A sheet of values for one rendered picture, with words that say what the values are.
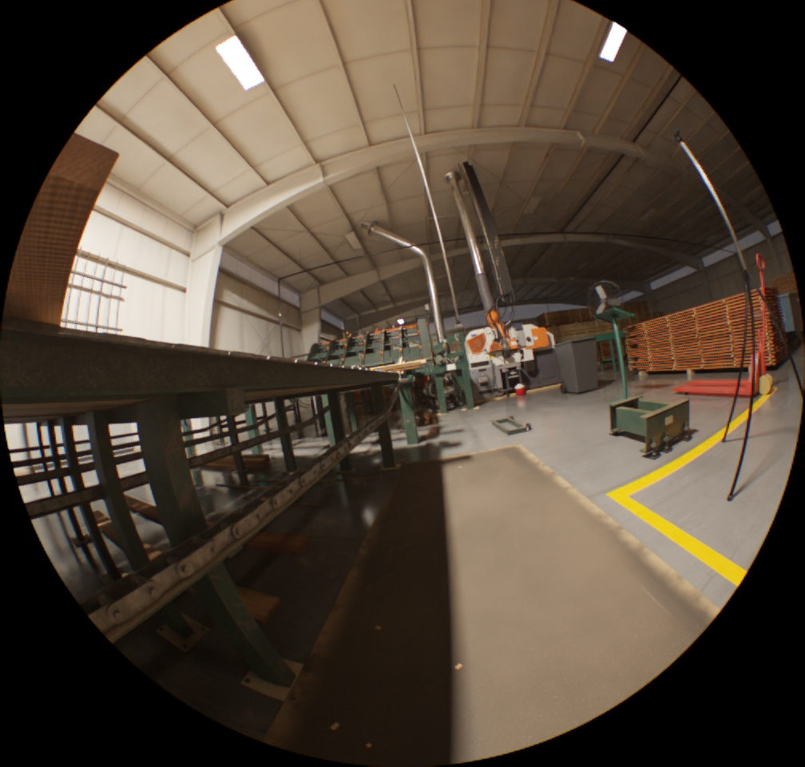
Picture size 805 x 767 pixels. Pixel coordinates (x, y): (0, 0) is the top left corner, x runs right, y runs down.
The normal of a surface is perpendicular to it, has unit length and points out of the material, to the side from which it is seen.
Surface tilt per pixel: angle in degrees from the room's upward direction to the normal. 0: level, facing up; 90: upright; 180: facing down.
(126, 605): 90
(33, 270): 180
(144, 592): 90
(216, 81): 177
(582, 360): 95
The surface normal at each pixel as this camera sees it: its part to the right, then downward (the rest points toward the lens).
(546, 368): -0.11, -0.04
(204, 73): 0.22, 0.97
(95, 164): 0.95, -0.16
